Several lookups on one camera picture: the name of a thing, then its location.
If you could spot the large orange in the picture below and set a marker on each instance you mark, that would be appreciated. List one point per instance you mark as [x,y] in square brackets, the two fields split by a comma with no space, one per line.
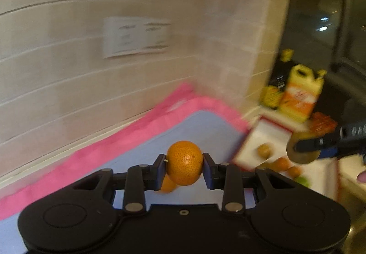
[281,163]

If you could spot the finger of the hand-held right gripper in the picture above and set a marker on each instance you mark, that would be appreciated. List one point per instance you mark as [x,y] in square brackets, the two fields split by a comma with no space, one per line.
[327,153]
[311,144]

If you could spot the dark sauce bottle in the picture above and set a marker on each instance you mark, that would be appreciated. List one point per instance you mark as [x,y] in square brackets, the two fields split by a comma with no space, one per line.
[281,82]

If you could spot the person's right hand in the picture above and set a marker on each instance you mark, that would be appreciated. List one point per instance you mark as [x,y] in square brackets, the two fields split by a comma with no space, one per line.
[362,176]

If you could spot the white tray with red rim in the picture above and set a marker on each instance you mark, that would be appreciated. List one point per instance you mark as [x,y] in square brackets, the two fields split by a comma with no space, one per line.
[268,133]

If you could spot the yellow oil jug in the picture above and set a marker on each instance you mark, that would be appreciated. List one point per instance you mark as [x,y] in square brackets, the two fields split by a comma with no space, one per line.
[300,93]

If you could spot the dark glass window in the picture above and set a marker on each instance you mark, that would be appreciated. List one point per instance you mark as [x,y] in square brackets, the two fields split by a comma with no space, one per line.
[320,13]

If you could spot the small orange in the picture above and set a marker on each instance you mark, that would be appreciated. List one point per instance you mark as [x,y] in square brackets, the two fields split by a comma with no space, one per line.
[294,171]
[167,185]
[184,162]

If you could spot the potato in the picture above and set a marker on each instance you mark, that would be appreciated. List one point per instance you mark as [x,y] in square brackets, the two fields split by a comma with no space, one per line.
[264,151]

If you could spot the white wall socket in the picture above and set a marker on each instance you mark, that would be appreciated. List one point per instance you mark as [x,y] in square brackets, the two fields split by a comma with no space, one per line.
[123,37]
[156,35]

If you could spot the blue blanket with pink trim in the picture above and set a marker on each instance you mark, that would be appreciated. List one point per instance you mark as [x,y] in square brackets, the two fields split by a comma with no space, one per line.
[200,128]

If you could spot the large brown kiwi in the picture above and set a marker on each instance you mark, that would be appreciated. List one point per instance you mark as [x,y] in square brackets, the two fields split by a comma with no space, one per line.
[300,157]

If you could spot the green apple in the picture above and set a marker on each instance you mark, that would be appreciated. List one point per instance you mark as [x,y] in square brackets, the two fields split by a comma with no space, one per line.
[303,181]

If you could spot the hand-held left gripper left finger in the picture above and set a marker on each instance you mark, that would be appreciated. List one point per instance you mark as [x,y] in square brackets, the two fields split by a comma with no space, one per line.
[160,171]

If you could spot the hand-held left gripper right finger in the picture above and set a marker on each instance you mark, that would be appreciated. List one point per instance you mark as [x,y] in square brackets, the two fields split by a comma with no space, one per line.
[208,171]

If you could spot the orange red packet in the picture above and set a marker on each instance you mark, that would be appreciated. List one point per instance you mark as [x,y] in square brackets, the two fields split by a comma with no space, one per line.
[323,123]

